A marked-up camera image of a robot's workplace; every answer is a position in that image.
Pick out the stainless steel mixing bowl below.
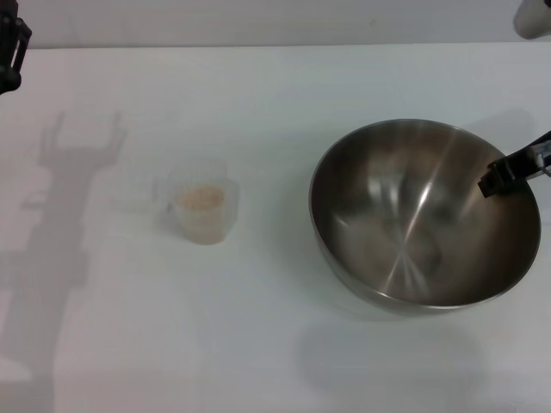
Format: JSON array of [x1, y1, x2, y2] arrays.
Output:
[[307, 118, 542, 320]]

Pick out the white rice grains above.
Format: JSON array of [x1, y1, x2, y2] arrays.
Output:
[[177, 184, 226, 208]]

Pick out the clear plastic measuring cup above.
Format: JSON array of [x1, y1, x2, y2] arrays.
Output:
[[153, 160, 242, 247]]

